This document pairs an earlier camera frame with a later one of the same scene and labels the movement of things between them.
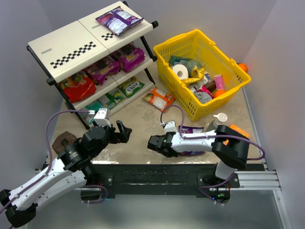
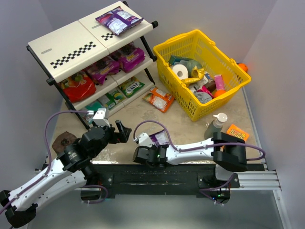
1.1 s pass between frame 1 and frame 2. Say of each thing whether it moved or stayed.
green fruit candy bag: stayed
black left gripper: stayed
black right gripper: moved
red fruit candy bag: stayed
